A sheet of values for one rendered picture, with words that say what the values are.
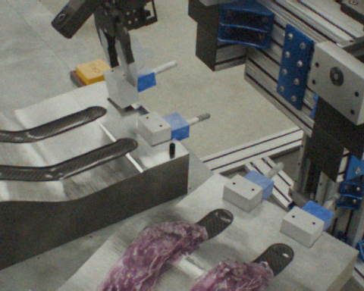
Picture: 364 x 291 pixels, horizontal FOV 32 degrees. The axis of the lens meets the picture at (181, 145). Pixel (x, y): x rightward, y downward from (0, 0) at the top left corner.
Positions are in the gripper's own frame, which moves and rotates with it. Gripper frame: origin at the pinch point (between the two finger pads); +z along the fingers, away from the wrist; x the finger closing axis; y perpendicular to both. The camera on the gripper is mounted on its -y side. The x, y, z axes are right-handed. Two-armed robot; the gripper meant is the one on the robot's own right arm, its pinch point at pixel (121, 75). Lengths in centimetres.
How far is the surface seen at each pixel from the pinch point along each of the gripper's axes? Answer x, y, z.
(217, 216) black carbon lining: -27.8, -1.3, 13.2
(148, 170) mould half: -17.2, -6.3, 7.4
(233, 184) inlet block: -26.1, 3.3, 10.5
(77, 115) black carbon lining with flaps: 1.6, -9.1, 4.6
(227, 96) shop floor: 109, 88, 93
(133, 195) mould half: -16.7, -9.6, 11.1
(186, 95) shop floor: 118, 73, 90
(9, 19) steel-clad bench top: 58, -2, 6
